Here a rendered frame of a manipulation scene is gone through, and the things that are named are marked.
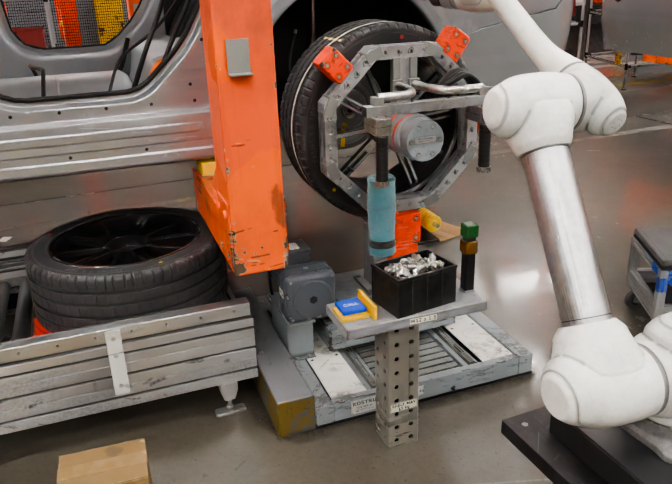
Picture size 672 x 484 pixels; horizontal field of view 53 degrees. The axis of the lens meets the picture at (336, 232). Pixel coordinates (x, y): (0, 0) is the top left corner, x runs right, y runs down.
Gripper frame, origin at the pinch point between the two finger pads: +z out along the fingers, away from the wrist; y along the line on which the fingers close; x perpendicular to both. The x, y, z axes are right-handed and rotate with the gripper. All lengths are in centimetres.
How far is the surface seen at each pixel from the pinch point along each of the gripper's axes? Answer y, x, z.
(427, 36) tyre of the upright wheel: 8.1, -13.4, -7.7
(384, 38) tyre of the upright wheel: -5.7, -13.3, -1.4
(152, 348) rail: -88, -98, 20
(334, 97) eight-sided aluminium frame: -27.5, -28.9, -0.3
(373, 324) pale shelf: -53, -82, -39
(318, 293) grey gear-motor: -35, -93, 2
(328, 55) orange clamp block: -28.9, -16.4, 0.3
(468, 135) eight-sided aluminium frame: 16, -45, -20
